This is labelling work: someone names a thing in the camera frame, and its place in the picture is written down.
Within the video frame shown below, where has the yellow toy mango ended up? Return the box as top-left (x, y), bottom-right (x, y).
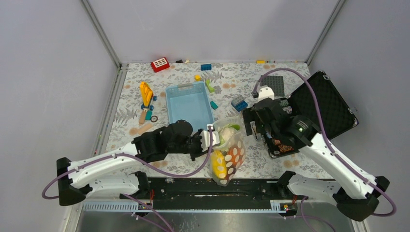
top-left (210, 150), bottom-right (227, 179)

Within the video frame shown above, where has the toy cauliflower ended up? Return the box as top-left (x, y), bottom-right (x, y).
top-left (218, 123), bottom-right (240, 145)

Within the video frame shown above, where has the clear polka dot zip bag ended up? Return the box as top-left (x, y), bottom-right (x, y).
top-left (209, 116), bottom-right (247, 187)

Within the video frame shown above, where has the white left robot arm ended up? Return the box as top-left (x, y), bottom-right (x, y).
top-left (57, 120), bottom-right (220, 206)

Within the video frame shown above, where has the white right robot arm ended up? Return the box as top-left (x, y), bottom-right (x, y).
top-left (243, 86), bottom-right (390, 221)

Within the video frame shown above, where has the wooden block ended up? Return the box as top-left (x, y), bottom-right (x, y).
top-left (137, 123), bottom-right (153, 135)

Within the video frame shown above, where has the blue perforated plastic basket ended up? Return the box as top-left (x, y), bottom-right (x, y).
top-left (165, 82), bottom-right (214, 131)

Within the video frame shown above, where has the black poker chip case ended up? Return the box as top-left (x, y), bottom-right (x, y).
top-left (269, 71), bottom-right (358, 156)

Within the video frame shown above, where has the teal toy block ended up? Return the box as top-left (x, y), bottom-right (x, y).
top-left (210, 101), bottom-right (218, 110)

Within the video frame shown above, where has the grey building baseplate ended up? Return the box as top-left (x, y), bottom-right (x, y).
top-left (260, 75), bottom-right (285, 97)

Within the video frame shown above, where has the yellow toy truck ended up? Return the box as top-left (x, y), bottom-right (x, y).
top-left (140, 82), bottom-right (157, 111)

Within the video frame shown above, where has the green toy piece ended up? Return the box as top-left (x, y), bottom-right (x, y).
top-left (205, 80), bottom-right (215, 93)

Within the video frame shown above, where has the blue grey brick stack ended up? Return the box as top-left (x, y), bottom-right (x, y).
top-left (231, 95), bottom-right (248, 112)

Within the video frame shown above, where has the red white toy brick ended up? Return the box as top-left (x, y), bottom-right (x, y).
top-left (150, 57), bottom-right (170, 73)

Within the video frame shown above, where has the blue toy brick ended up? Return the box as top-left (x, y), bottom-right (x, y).
top-left (200, 63), bottom-right (212, 71)

